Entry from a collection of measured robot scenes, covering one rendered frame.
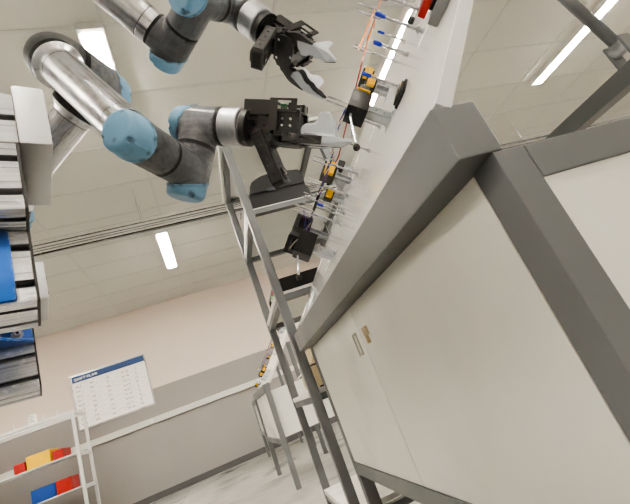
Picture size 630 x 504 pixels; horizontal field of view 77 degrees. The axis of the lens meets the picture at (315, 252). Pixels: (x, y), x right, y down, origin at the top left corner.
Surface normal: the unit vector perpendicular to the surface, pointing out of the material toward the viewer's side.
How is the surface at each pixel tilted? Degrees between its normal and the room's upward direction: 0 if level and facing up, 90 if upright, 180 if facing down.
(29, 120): 90
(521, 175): 90
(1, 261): 90
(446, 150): 90
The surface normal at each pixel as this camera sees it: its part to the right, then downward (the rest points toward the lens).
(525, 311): -0.92, 0.27
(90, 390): 0.20, -0.40
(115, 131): -0.35, -0.18
